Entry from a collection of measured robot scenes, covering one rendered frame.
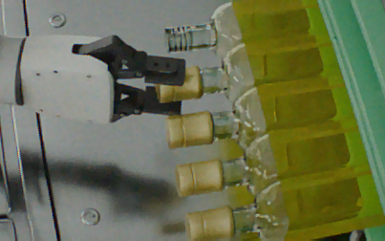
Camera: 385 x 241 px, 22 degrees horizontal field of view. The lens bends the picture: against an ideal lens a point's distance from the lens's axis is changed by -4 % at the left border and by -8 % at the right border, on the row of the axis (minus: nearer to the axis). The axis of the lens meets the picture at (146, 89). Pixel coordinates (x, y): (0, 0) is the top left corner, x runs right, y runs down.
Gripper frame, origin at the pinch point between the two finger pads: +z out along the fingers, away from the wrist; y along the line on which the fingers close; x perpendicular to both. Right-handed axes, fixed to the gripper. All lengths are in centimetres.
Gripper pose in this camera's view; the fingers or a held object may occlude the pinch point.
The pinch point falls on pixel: (165, 86)
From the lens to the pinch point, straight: 112.1
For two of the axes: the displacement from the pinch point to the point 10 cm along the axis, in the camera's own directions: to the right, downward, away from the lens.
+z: 9.9, 1.1, -0.3
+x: 1.1, -8.2, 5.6
